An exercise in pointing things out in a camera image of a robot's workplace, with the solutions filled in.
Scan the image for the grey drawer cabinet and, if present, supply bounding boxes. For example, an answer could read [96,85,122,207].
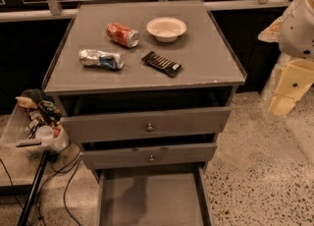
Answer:
[41,0,247,226]

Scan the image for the white plastic cup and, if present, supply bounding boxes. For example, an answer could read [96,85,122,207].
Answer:
[35,126,54,140]

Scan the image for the black floor cable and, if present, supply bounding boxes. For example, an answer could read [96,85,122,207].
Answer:
[0,142,84,226]

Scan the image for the grey top drawer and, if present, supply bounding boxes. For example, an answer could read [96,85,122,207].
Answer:
[61,107,231,143]

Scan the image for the crushed silver can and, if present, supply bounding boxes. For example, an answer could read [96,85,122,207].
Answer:
[78,49,124,70]

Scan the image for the grey middle drawer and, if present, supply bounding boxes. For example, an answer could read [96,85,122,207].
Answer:
[81,143,217,170]

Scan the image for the grey bottom drawer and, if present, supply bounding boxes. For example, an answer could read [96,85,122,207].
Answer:
[96,163,213,226]

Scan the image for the black tripod leg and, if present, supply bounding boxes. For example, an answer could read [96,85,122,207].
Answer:
[17,150,50,226]

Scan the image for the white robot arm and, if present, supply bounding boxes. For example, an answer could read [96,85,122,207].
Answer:
[258,0,314,116]

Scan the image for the white bowl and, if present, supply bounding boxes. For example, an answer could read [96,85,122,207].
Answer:
[146,17,187,43]

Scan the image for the red soda can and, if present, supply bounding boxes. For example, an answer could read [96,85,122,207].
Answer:
[106,23,139,48]

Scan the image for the clear plastic trash bin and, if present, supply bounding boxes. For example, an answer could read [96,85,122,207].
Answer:
[1,89,70,155]

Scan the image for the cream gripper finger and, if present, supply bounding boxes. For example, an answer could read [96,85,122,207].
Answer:
[258,17,282,43]
[268,58,314,116]

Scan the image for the black rxbar chocolate bar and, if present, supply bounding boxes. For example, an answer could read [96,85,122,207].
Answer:
[141,51,182,78]

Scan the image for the grey drawer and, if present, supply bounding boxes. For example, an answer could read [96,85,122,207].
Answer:
[81,143,217,170]
[96,163,213,226]
[61,107,231,143]

